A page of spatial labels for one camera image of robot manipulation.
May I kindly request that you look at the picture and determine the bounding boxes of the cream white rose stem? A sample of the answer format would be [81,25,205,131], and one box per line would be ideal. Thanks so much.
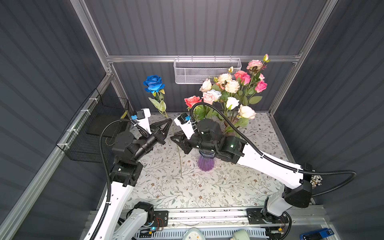
[200,79,212,93]

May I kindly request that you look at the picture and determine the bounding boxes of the white wire mesh basket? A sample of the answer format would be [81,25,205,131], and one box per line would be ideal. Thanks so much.
[173,56,242,85]

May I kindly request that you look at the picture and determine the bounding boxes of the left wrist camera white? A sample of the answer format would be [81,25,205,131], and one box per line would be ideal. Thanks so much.
[131,108,152,134]

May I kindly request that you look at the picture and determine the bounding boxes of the floral patterned table mat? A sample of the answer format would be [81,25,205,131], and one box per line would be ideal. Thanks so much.
[122,112,290,210]

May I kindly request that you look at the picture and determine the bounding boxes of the beige spray rose stem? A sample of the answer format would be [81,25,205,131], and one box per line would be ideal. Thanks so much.
[225,67,240,94]

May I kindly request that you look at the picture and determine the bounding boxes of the yellow green marker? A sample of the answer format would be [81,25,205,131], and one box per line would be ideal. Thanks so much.
[121,111,128,119]

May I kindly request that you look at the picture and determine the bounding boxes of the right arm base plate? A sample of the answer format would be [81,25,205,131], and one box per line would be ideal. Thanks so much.
[246,208,290,226]

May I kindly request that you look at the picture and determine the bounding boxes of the coral pink rose stem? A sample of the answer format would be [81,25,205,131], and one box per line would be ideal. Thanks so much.
[184,96,209,121]

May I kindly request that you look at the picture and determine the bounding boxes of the hot pink rose stem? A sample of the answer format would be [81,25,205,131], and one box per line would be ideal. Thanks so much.
[237,80,268,107]

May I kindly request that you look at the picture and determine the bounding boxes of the magenta rose long stem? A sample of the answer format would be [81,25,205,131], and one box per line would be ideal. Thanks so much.
[241,73,252,86]

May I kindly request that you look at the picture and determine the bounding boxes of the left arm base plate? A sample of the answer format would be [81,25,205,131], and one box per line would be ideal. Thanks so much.
[143,211,169,229]

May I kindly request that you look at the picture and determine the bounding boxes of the white blue rose stem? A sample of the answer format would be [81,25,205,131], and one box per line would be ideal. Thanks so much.
[209,90,222,102]

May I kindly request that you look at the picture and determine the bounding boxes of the salmon pink rose stem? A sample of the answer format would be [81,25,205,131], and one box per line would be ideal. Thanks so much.
[235,71,247,79]

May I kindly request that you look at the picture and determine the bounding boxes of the blue artificial flower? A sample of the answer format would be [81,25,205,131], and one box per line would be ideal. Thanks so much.
[142,74,184,176]

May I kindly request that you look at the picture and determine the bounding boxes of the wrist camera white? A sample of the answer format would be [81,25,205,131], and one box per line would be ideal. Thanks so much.
[174,113,195,140]
[131,108,152,134]

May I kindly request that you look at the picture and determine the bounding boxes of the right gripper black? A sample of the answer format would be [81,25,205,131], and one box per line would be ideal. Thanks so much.
[169,126,216,154]

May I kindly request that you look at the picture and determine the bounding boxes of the light pink rose stem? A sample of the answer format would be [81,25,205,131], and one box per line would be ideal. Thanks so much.
[203,91,216,105]

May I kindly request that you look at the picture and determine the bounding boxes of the blue device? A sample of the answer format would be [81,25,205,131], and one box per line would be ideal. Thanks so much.
[300,228,335,240]

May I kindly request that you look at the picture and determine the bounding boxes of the peach spray rose stem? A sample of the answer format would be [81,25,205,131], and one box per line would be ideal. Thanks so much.
[214,74,232,90]

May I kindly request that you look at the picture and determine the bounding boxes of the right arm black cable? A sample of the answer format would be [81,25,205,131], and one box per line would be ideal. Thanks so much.
[188,101,358,198]

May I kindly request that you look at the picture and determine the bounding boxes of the blue purple glass vase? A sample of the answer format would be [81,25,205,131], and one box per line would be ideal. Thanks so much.
[198,151,215,172]

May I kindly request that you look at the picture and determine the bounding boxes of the black wire basket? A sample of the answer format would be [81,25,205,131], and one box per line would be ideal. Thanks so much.
[57,90,130,163]

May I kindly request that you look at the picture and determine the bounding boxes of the bundle of white-tipped sticks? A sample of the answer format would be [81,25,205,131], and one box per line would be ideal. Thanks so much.
[310,175,323,189]

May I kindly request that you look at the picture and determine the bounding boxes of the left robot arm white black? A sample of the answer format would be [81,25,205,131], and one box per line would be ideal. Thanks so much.
[84,119,172,240]

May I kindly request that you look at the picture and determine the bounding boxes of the white vented rail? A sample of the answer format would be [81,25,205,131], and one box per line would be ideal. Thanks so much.
[134,227,271,240]

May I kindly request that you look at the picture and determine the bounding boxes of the pure white rose stem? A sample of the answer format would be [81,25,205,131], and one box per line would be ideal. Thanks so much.
[225,97,239,118]

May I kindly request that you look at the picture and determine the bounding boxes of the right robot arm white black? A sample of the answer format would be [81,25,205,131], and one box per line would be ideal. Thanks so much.
[171,114,312,220]

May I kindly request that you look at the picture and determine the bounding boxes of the cream peach rose stem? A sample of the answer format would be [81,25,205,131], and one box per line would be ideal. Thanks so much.
[230,105,256,129]

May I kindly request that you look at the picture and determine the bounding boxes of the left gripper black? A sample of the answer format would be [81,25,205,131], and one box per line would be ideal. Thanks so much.
[131,118,170,165]

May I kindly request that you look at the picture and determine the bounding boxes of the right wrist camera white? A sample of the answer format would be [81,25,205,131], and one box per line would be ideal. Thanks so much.
[174,113,195,140]

